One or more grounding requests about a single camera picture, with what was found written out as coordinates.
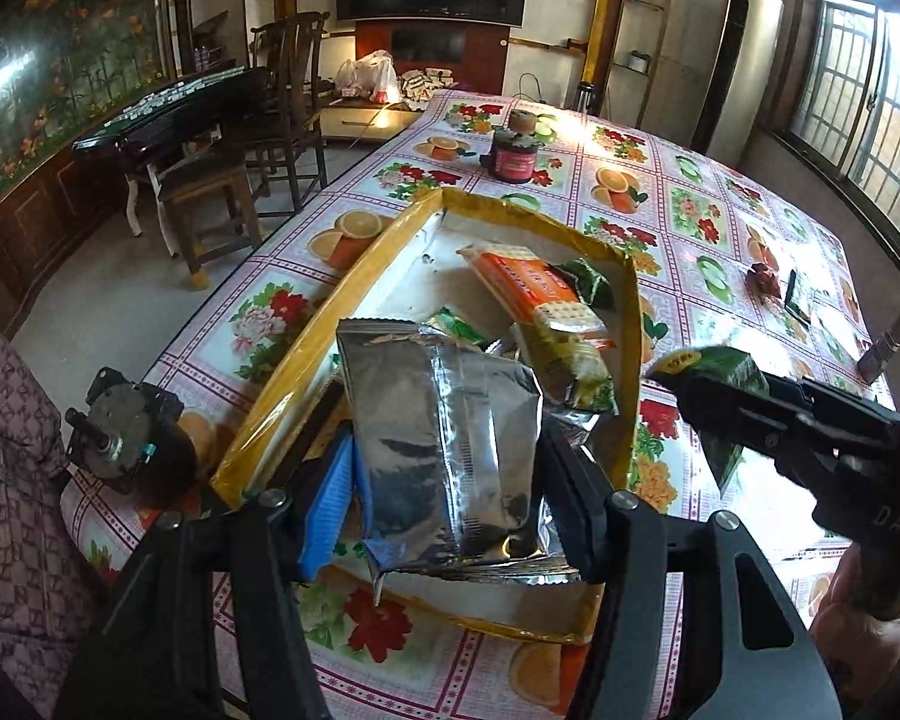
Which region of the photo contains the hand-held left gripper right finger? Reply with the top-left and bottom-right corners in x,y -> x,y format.
540,431 -> 841,720

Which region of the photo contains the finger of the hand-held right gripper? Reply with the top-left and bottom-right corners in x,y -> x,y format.
686,409 -> 803,477
679,375 -> 900,440

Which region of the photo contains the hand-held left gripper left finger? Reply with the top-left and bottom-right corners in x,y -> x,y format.
52,424 -> 361,720

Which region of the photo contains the small green snack packet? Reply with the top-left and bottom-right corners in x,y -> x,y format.
643,345 -> 772,497

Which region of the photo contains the silver foil packet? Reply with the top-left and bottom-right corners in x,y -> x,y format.
336,317 -> 597,608

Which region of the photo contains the yellow cracker packet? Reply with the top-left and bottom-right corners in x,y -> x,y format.
514,319 -> 620,413

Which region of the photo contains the orange cracker packet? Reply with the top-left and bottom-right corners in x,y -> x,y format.
457,240 -> 616,350

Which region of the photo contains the yellow-taped white box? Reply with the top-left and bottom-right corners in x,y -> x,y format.
210,189 -> 642,646

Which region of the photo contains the person's right hand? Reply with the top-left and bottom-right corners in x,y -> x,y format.
808,551 -> 900,665

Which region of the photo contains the metal flashlight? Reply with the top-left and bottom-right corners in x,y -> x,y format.
856,307 -> 900,387

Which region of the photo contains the dark red candy wrapper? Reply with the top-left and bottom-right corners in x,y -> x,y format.
746,262 -> 785,297

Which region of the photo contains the black electric motor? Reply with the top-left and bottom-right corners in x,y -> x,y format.
64,367 -> 200,515

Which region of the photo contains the floral tablecloth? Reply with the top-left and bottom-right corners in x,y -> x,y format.
60,88 -> 893,720

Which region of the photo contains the patterned brown garment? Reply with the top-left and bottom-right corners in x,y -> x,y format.
0,300 -> 121,720

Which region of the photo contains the barred window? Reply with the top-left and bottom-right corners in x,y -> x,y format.
769,0 -> 900,248

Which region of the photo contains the white standing air conditioner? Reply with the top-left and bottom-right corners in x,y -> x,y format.
694,0 -> 785,158

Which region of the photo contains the dark jar pink label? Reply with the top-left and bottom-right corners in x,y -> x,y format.
480,112 -> 541,182

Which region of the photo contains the tall-backed wooden chair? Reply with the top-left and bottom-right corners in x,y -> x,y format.
251,13 -> 331,215

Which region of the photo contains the black mahjong table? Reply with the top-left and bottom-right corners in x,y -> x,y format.
73,66 -> 271,256

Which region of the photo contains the white plastic bag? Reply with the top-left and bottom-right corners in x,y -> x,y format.
335,50 -> 398,102

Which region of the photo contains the stack of small cartons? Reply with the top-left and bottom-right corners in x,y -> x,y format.
397,67 -> 455,102

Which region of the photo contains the yellow pillar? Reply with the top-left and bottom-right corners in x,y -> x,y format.
581,0 -> 631,83

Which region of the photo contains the red-brown television cabinet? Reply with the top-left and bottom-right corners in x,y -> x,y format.
354,19 -> 511,91

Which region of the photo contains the floral wall mural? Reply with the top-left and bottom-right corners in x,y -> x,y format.
0,0 -> 170,196

